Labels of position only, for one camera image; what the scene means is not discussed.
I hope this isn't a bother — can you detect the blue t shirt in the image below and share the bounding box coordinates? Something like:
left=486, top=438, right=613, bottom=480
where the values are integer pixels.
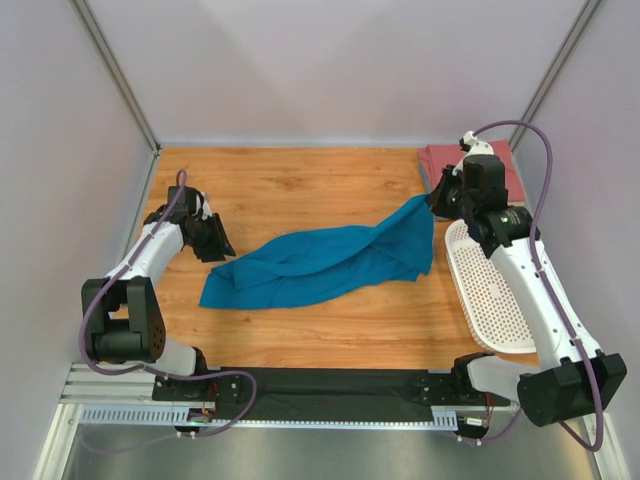
left=199, top=194, right=435, bottom=310

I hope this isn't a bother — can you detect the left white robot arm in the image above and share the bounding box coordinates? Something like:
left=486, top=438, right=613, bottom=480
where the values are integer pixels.
left=79, top=185, right=236, bottom=402

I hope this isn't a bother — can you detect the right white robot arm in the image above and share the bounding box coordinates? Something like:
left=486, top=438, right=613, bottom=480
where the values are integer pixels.
left=427, top=155, right=627, bottom=427

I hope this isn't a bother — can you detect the folded red t shirt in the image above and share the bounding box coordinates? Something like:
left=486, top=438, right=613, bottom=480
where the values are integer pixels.
left=417, top=140, right=525, bottom=202

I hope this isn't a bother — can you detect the white perforated basket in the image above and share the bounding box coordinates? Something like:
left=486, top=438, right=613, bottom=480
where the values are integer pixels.
left=444, top=220, right=536, bottom=355

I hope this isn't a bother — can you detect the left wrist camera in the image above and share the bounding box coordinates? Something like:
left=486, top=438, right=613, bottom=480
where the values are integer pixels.
left=193, top=190, right=213, bottom=221

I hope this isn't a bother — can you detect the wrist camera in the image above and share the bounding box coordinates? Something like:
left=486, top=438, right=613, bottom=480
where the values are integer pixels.
left=193, top=190, right=213, bottom=221
left=453, top=131, right=495, bottom=176

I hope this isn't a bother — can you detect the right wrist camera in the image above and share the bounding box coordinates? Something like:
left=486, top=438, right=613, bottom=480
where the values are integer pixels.
left=453, top=131, right=495, bottom=176

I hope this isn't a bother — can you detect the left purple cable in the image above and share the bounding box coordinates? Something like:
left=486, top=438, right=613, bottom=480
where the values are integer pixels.
left=78, top=168, right=259, bottom=454

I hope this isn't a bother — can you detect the right aluminium frame post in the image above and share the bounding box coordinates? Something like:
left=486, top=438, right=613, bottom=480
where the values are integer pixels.
left=521, top=0, right=606, bottom=123

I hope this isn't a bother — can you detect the aluminium frame post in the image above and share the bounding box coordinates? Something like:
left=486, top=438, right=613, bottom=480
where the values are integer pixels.
left=521, top=0, right=606, bottom=123
left=69, top=0, right=161, bottom=153

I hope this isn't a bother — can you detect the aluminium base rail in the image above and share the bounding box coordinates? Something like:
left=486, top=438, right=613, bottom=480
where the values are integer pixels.
left=59, top=363, right=609, bottom=414

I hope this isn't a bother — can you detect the grey slotted cable duct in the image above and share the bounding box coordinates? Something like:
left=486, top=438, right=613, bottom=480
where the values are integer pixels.
left=79, top=405, right=491, bottom=430

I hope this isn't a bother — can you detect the left aluminium frame post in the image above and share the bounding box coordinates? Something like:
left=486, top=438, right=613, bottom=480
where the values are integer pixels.
left=69, top=0, right=161, bottom=153

